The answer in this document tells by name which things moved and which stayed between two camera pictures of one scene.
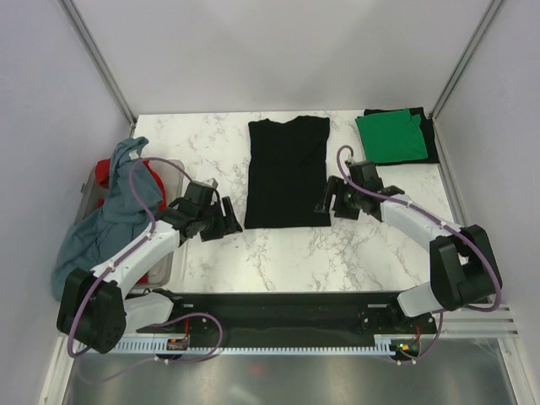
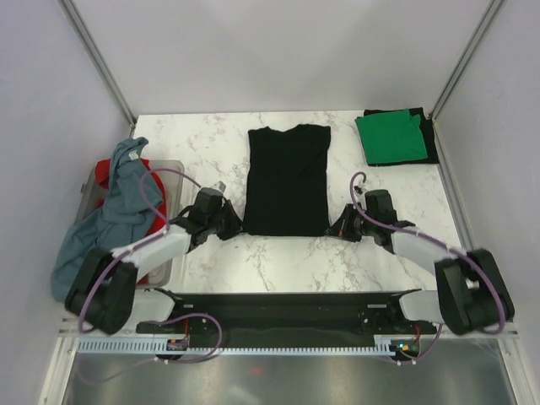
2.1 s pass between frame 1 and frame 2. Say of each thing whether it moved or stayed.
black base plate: stayed
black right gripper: moved
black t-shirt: moved
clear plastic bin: stayed
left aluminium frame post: stayed
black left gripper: stayed
